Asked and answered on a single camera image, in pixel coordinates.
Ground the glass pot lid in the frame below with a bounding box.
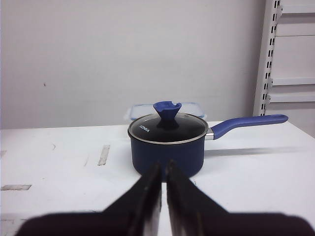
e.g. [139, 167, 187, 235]
[128, 101, 209, 144]

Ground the white slotted shelf rack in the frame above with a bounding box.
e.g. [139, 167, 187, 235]
[253, 0, 315, 116]

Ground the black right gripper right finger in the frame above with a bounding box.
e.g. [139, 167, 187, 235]
[166, 161, 315, 236]

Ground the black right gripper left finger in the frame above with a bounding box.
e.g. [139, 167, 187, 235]
[17, 164, 161, 236]

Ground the clear plastic food container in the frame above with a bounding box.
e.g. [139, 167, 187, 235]
[124, 102, 207, 121]

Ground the dark blue saucepan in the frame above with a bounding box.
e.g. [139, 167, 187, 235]
[128, 114, 288, 180]

